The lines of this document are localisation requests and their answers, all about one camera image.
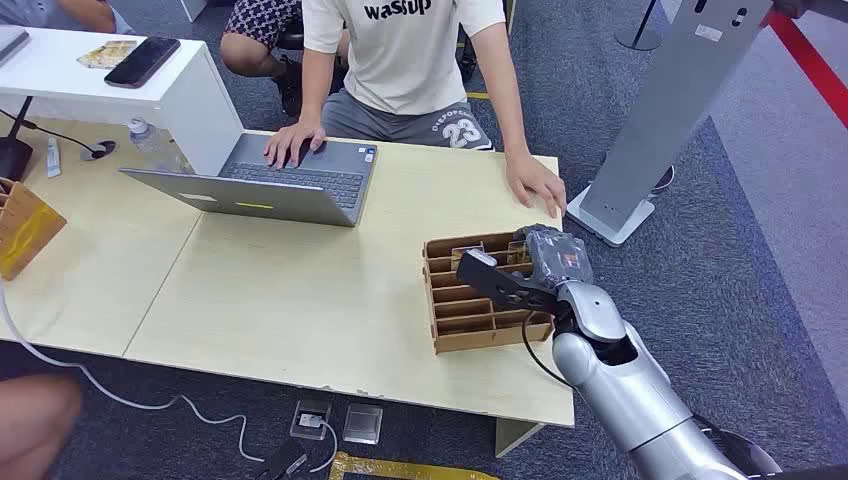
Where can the person's right hand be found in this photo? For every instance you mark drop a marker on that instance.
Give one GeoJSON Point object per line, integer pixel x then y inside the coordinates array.
{"type": "Point", "coordinates": [291, 139]}

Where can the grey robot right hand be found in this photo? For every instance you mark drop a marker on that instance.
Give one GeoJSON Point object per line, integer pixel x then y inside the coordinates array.
{"type": "Point", "coordinates": [553, 255]}

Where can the person's left hand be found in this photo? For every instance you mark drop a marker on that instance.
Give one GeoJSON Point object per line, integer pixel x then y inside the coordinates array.
{"type": "Point", "coordinates": [530, 179]}

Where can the gold printed card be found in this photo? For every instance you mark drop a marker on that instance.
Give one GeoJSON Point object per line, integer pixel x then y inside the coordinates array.
{"type": "Point", "coordinates": [462, 255]}
{"type": "Point", "coordinates": [517, 253]}

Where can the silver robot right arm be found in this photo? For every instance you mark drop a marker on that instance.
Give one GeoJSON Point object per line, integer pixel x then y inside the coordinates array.
{"type": "Point", "coordinates": [629, 397]}

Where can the person's left forearm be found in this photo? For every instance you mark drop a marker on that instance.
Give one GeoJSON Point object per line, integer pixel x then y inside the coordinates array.
{"type": "Point", "coordinates": [503, 99]}

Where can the dark round robot base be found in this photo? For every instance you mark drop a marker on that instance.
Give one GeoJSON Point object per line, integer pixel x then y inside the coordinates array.
{"type": "Point", "coordinates": [748, 454]}

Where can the person's right forearm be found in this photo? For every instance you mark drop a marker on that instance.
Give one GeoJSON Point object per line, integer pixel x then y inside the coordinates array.
{"type": "Point", "coordinates": [316, 93]}

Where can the person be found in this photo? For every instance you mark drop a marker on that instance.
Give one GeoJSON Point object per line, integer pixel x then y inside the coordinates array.
{"type": "Point", "coordinates": [86, 13]}
{"type": "Point", "coordinates": [255, 40]}
{"type": "Point", "coordinates": [397, 60]}

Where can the wooden slotted card holder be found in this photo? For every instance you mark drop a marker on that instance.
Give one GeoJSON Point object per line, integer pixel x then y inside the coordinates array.
{"type": "Point", "coordinates": [464, 318]}

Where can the blurred person's limb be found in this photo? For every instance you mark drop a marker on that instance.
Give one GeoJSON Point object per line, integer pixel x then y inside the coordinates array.
{"type": "Point", "coordinates": [33, 430]}

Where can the grey laptop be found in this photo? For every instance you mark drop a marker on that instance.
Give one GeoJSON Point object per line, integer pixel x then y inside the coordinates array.
{"type": "Point", "coordinates": [298, 179]}

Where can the white desk shelf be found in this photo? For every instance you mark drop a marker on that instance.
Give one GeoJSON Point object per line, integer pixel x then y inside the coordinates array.
{"type": "Point", "coordinates": [179, 99]}

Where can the black chair base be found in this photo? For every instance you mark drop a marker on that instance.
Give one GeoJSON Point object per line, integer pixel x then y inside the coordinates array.
{"type": "Point", "coordinates": [467, 63]}

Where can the dark round floor disc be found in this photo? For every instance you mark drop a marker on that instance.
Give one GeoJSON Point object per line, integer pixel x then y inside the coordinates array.
{"type": "Point", "coordinates": [666, 179]}

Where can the clear plastic water bottle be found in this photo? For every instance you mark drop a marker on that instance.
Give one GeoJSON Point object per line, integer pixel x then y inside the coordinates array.
{"type": "Point", "coordinates": [151, 147]}

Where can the grey kiosk stand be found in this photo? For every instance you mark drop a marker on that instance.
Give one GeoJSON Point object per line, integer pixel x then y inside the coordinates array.
{"type": "Point", "coordinates": [662, 99]}

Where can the black smartphone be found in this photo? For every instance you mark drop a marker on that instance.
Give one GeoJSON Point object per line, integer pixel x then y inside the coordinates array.
{"type": "Point", "coordinates": [142, 61]}

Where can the black stanchion base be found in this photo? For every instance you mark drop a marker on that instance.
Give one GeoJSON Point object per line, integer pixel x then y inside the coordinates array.
{"type": "Point", "coordinates": [637, 38]}

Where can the wooden desk leg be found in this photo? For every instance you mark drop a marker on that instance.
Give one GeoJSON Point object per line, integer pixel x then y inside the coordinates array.
{"type": "Point", "coordinates": [513, 437]}

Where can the small white tube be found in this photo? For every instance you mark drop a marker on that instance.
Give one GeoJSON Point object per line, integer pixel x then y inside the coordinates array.
{"type": "Point", "coordinates": [53, 159]}

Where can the square metal floor cover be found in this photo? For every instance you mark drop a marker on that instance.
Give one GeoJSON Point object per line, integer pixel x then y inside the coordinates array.
{"type": "Point", "coordinates": [363, 424]}

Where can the yellow floor tape strip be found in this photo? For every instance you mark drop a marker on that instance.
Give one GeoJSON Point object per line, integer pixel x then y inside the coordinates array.
{"type": "Point", "coordinates": [397, 472]}

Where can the black monitor stand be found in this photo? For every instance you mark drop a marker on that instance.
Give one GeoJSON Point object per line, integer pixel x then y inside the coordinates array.
{"type": "Point", "coordinates": [13, 156]}

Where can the orange wooden box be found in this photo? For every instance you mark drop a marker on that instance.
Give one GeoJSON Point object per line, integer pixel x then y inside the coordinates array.
{"type": "Point", "coordinates": [26, 228]}

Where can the floor socket box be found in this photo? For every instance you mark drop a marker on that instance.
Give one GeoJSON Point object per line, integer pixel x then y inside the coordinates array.
{"type": "Point", "coordinates": [310, 420]}

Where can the red barrier belt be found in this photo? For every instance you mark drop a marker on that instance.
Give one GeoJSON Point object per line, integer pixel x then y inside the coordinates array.
{"type": "Point", "coordinates": [815, 66]}

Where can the black power adapter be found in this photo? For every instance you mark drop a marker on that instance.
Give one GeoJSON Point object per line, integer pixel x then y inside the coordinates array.
{"type": "Point", "coordinates": [281, 460]}

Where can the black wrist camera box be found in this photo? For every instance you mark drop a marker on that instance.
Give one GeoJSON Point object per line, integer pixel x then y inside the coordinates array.
{"type": "Point", "coordinates": [497, 281]}

